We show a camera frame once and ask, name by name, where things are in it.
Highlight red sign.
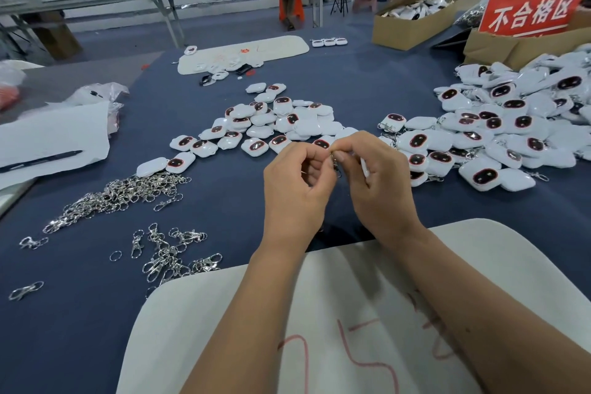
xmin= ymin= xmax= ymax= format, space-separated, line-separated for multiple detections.
xmin=478 ymin=0 xmax=590 ymax=38

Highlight long white foam board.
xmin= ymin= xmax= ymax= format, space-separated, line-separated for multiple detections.
xmin=176 ymin=35 xmax=310 ymax=76

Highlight person's right forearm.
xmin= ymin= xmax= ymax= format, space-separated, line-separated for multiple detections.
xmin=395 ymin=215 xmax=591 ymax=394

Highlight orange bag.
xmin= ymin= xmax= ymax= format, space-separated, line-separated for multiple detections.
xmin=0 ymin=84 xmax=22 ymax=113

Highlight flat brown cardboard box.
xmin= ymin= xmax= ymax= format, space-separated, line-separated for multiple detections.
xmin=462 ymin=9 xmax=591 ymax=71

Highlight person's left hand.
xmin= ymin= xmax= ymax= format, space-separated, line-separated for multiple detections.
xmin=261 ymin=140 xmax=339 ymax=250

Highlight person's left forearm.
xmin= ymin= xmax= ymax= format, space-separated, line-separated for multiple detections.
xmin=180 ymin=239 xmax=310 ymax=394

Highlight white plastic bag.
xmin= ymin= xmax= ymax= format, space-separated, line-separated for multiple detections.
xmin=0 ymin=59 xmax=42 ymax=86

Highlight person's right hand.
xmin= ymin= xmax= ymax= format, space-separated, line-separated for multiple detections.
xmin=331 ymin=131 xmax=428 ymax=238

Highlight red plastic stool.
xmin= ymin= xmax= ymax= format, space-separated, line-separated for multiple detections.
xmin=279 ymin=0 xmax=306 ymax=28

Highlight white foam board red marks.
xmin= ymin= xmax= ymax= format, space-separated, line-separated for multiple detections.
xmin=116 ymin=218 xmax=591 ymax=394

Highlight open cardboard box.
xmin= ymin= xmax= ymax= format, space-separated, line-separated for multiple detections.
xmin=372 ymin=0 xmax=469 ymax=51

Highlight black pen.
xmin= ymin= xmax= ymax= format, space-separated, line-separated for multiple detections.
xmin=0 ymin=151 xmax=84 ymax=174

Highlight white paper sheet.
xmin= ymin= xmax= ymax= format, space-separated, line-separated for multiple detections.
xmin=0 ymin=105 xmax=112 ymax=191

